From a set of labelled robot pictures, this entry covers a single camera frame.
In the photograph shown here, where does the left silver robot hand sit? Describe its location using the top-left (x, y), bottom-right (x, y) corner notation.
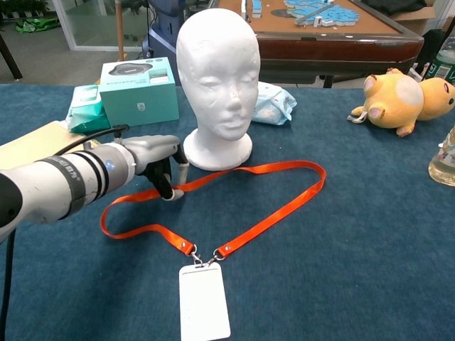
top-left (122, 134), bottom-right (189, 202)

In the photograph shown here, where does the orange lanyard with badge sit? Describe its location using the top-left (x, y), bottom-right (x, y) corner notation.
top-left (100, 160), bottom-right (327, 341)

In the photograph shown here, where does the white foam mannequin head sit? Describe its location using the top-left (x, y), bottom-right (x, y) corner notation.
top-left (176, 7), bottom-right (261, 171)

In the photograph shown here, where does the teal product box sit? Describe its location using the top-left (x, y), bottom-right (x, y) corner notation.
top-left (99, 58), bottom-right (181, 128)

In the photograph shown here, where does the green wet wipes pack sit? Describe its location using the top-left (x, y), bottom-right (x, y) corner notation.
top-left (65, 84), bottom-right (111, 134)

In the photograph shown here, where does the blue machine base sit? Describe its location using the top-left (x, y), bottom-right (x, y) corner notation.
top-left (141, 0), bottom-right (186, 60)

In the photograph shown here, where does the cream paper folder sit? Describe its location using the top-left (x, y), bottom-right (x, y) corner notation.
top-left (0, 120), bottom-right (100, 161)

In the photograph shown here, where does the wooden pole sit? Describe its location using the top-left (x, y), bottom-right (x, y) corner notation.
top-left (116, 0), bottom-right (126, 61)

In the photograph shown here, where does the light blue wet wipes pack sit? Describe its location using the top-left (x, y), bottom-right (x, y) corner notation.
top-left (251, 80), bottom-right (298, 126)

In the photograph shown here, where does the green bag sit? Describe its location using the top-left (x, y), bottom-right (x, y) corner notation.
top-left (16, 17), bottom-right (61, 35)

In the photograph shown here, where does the brown mahjong table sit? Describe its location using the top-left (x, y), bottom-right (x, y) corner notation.
top-left (216, 0), bottom-right (425, 89)

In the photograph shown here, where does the dark blue table mat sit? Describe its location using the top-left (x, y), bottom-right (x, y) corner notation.
top-left (0, 84), bottom-right (455, 341)

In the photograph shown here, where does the yellow plush toy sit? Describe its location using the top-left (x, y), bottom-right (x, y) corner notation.
top-left (347, 67), bottom-right (455, 139)

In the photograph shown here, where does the yellow tea bottle white cap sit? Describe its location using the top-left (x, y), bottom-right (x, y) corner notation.
top-left (428, 124), bottom-right (455, 188)

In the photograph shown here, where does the brown cardboard box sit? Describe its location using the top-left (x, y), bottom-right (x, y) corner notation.
top-left (390, 5), bottom-right (449, 36)

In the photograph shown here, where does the clear water bottle green label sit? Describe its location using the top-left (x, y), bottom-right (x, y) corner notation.
top-left (428, 30), bottom-right (455, 86)

